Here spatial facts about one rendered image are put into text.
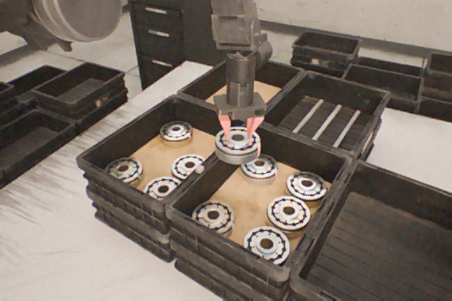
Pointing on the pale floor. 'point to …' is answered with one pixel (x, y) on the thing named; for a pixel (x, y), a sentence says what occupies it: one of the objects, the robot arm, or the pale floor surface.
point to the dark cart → (172, 26)
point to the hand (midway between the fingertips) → (237, 135)
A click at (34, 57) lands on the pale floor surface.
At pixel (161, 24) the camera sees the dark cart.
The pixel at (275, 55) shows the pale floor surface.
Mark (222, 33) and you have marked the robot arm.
